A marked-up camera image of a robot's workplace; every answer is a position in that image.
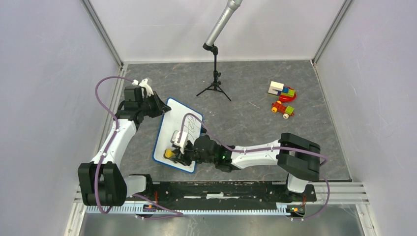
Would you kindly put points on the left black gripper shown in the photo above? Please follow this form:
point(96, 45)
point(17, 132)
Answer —
point(161, 107)

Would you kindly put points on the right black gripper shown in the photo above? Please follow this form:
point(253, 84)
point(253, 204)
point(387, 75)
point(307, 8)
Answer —
point(177, 153)

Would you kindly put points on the yellow bone-shaped eraser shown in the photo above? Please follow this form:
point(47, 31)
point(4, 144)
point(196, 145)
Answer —
point(169, 154)

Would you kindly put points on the blue framed whiteboard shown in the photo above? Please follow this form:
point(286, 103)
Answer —
point(180, 116)

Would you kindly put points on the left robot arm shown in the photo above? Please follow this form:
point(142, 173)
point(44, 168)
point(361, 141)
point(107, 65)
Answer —
point(100, 180)

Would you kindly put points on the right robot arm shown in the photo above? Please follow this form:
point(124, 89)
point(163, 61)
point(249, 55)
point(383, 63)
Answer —
point(299, 157)

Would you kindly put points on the black tripod mic stand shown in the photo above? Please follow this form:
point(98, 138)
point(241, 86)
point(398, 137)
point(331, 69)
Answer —
point(215, 85)

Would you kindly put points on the red toy block car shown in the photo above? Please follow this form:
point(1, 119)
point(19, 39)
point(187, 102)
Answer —
point(285, 111)

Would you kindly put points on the silver microphone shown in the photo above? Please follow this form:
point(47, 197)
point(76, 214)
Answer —
point(230, 8)

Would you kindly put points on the colourful toy block stack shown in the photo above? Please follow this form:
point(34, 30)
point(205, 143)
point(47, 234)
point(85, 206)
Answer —
point(284, 93)

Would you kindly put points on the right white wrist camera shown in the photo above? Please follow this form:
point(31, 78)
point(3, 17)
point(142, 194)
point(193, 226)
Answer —
point(179, 139)

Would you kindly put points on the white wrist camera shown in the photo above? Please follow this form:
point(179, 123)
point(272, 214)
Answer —
point(179, 139)
point(146, 85)

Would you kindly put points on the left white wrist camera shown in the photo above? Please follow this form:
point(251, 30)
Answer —
point(146, 85)

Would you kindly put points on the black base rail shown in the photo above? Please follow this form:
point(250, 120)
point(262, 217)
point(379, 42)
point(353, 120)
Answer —
point(225, 195)

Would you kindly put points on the white cable duct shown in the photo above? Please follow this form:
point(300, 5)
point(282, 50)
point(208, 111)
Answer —
point(144, 208)

